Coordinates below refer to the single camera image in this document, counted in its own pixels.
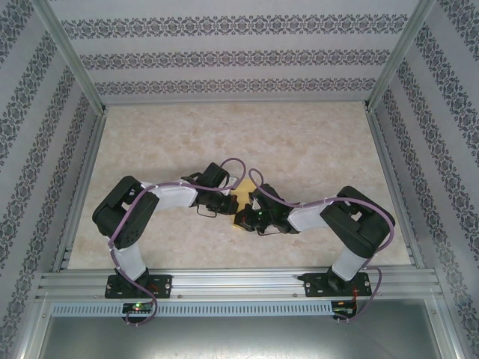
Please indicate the long aluminium mounting rail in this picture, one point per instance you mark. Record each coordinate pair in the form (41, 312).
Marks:
(239, 284)

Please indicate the controller board with green light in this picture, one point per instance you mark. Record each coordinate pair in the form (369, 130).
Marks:
(138, 307)

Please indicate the grey metal sheet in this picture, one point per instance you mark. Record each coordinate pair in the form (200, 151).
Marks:
(239, 336)

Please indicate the aluminium side rail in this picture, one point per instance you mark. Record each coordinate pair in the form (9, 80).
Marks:
(82, 187)
(392, 187)

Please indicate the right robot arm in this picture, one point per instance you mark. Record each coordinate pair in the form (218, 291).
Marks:
(359, 224)

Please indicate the aluminium frame post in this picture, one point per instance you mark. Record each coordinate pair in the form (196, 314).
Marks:
(71, 56)
(402, 56)

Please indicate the controller board with orange light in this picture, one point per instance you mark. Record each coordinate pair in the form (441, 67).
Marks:
(342, 307)

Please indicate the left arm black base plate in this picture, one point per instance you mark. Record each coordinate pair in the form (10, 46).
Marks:
(164, 286)

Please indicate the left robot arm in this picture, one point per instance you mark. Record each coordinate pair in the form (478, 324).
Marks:
(123, 213)

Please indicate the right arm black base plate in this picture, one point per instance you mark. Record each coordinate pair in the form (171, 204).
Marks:
(314, 284)

